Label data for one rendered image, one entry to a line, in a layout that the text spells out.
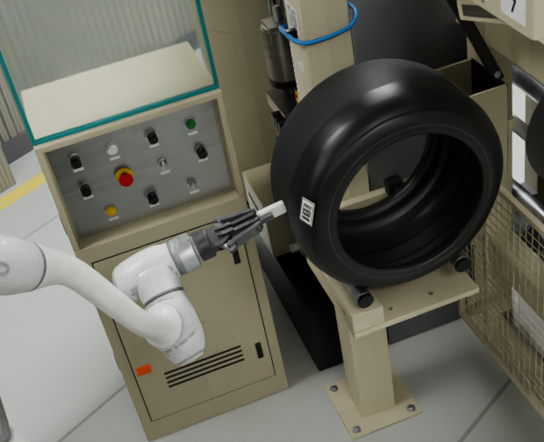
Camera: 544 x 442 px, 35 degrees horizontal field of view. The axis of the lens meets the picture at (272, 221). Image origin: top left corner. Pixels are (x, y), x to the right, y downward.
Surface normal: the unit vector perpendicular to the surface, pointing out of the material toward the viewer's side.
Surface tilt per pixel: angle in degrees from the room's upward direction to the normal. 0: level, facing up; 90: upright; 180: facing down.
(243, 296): 90
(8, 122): 90
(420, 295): 0
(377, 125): 44
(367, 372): 90
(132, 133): 90
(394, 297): 0
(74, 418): 0
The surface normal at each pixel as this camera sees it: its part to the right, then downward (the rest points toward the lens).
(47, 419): -0.16, -0.79
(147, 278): -0.04, -0.15
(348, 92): -0.40, -0.67
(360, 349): 0.32, 0.53
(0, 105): 0.73, 0.31
